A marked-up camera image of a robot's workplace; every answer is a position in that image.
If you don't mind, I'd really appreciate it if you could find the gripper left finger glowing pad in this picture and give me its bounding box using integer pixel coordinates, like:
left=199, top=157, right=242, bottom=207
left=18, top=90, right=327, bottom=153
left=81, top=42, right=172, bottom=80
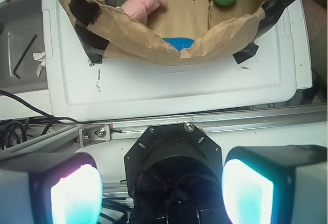
left=1, top=152, right=103, bottom=223

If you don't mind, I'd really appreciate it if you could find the aluminium rail frame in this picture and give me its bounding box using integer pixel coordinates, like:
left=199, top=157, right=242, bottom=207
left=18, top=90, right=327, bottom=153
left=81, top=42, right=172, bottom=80
left=6, top=104, right=327, bottom=154

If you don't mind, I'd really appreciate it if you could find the pink plush toy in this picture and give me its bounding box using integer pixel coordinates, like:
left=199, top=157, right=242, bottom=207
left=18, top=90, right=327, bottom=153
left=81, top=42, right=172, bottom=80
left=121, top=0, right=168, bottom=25

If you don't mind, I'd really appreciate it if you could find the black allen key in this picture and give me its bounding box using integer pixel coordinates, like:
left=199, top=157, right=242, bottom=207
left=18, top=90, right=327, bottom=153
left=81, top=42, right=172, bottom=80
left=13, top=34, right=37, bottom=79

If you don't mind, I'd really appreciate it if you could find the black cable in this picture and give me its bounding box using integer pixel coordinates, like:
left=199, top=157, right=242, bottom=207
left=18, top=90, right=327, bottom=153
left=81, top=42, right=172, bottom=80
left=0, top=89, right=85, bottom=150

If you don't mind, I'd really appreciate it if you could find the blue plastic bottle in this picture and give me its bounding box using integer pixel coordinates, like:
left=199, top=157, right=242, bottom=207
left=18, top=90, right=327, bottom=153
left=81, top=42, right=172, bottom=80
left=161, top=37, right=195, bottom=53

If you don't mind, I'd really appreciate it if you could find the black octagonal mount plate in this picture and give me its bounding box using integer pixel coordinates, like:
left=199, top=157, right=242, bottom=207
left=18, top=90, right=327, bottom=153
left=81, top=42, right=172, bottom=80
left=124, top=131, right=229, bottom=223

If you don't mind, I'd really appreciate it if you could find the white plastic tray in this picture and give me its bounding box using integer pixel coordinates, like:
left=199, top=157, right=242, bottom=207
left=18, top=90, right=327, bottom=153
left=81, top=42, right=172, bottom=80
left=42, top=0, right=312, bottom=121

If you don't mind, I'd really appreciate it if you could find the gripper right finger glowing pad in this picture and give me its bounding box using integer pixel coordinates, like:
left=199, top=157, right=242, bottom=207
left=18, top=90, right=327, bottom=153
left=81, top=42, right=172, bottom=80
left=222, top=145, right=327, bottom=223

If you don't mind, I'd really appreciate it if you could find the brown paper bag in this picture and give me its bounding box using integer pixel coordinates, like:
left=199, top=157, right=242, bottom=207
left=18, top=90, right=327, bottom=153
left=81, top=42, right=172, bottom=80
left=58, top=0, right=295, bottom=66

